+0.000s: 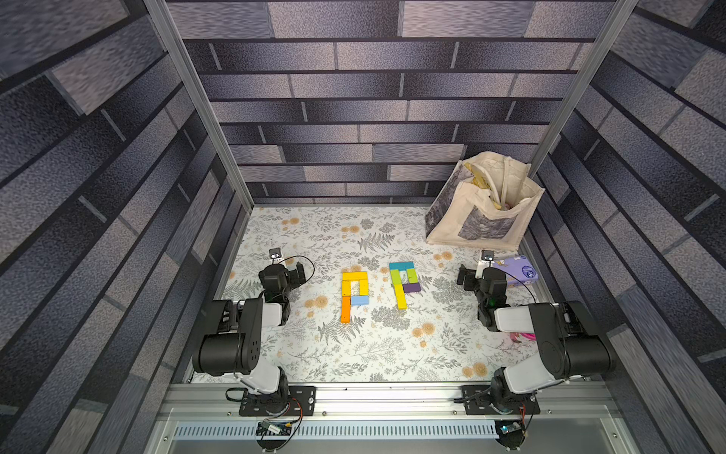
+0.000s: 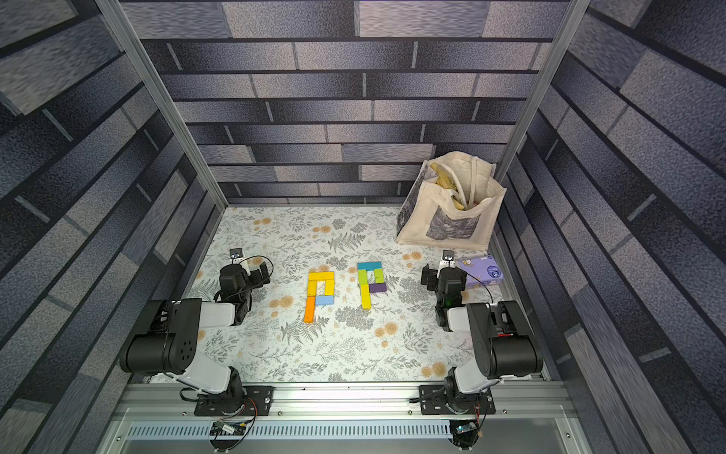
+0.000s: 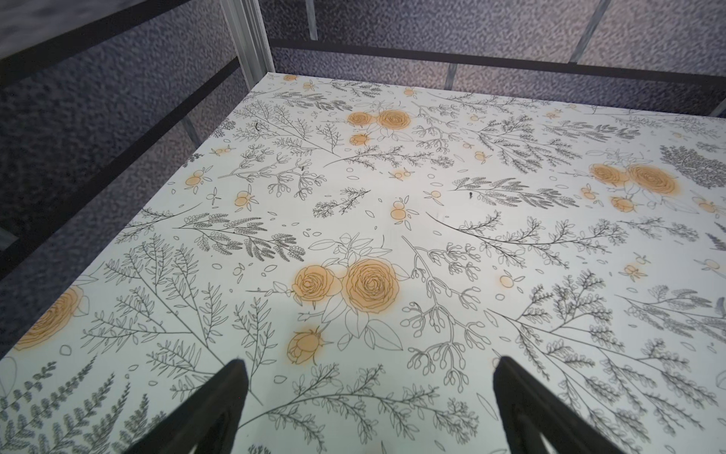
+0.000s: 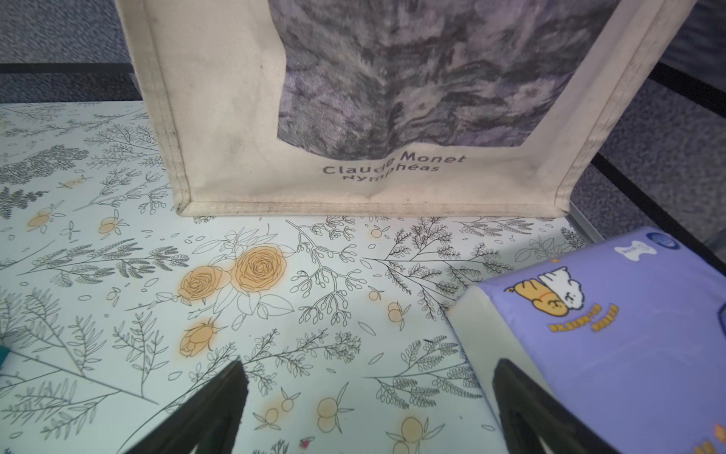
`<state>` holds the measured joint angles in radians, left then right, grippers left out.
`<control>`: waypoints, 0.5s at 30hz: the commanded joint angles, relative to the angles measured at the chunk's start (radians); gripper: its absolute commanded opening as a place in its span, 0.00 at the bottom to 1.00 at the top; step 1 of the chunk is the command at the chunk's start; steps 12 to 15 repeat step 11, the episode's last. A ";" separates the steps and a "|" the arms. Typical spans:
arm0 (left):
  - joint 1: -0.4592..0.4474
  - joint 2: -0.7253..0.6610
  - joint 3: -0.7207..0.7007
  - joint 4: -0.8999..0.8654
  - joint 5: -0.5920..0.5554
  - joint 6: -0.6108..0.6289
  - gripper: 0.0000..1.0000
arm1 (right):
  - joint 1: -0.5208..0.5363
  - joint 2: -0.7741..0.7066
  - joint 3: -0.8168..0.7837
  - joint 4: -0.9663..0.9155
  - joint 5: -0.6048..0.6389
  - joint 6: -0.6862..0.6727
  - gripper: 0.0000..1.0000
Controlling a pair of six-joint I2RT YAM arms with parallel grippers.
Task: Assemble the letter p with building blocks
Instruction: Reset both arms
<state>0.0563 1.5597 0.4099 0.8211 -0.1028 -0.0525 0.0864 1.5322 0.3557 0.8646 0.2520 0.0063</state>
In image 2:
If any purple block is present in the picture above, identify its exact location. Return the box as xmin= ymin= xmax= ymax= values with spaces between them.
xmin=368 ymin=283 xmax=388 ymax=293

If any circuit board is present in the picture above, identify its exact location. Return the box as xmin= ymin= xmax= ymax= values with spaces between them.
xmin=209 ymin=419 xmax=254 ymax=439
xmin=450 ymin=420 xmax=480 ymax=450

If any right circuit board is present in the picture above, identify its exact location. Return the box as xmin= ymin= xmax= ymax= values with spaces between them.
xmin=450 ymin=420 xmax=480 ymax=450

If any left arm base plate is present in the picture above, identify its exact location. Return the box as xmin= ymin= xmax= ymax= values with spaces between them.
xmin=194 ymin=386 xmax=275 ymax=418

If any left circuit board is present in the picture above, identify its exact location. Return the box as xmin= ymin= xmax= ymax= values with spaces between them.
xmin=209 ymin=419 xmax=254 ymax=439

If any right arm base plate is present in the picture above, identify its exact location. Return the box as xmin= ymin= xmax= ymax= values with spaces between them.
xmin=410 ymin=385 xmax=496 ymax=416

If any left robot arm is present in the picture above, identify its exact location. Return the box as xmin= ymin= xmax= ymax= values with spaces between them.
xmin=119 ymin=255 xmax=274 ymax=400

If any light blue block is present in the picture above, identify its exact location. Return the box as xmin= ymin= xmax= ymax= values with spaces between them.
xmin=315 ymin=295 xmax=335 ymax=306

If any orange block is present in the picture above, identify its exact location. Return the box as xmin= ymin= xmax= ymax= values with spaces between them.
xmin=304 ymin=296 xmax=317 ymax=323

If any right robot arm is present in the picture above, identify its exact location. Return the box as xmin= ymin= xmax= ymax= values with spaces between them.
xmin=410 ymin=262 xmax=544 ymax=414

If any small yellow block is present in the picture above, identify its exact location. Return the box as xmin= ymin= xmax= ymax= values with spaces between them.
xmin=307 ymin=280 xmax=318 ymax=297
xmin=324 ymin=279 xmax=336 ymax=296

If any purple tissue box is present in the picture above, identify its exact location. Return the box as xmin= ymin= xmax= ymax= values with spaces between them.
xmin=458 ymin=255 xmax=504 ymax=289

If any teal block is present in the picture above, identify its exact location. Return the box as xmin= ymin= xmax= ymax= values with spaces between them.
xmin=357 ymin=261 xmax=383 ymax=272

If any long yellow block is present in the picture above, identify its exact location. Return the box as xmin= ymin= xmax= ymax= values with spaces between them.
xmin=309 ymin=272 xmax=335 ymax=282
xmin=359 ymin=284 xmax=372 ymax=310

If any aluminium front rail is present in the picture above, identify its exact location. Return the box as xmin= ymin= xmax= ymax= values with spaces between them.
xmin=112 ymin=380 xmax=576 ymax=422

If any cream canvas tote bag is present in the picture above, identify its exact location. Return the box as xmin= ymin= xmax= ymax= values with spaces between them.
xmin=396 ymin=151 xmax=507 ymax=252

